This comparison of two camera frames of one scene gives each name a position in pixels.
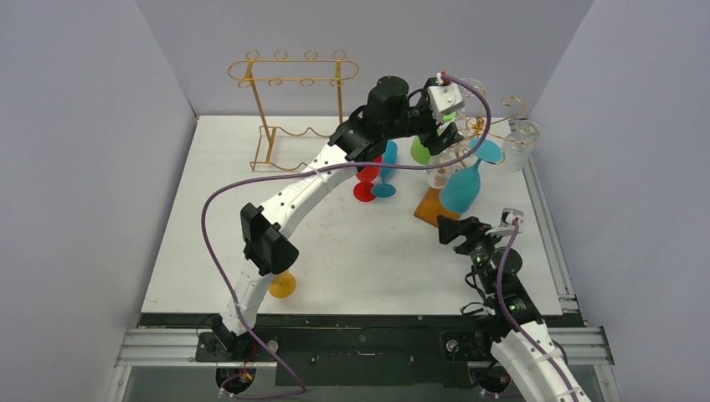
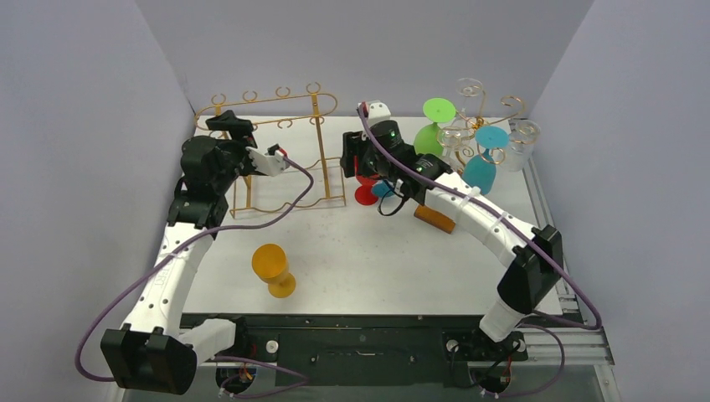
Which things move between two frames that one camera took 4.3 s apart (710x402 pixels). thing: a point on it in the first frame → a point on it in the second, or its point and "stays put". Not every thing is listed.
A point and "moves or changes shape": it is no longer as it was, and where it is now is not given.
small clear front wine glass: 472,101 stays put
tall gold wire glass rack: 276,69 → 292,167
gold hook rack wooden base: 431,208 stays put
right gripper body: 470,233 → 351,161
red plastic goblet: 362,191 stays put
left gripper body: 421,123 → 234,157
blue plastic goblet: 460,190 moves or changes shape
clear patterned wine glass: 518,146 stays put
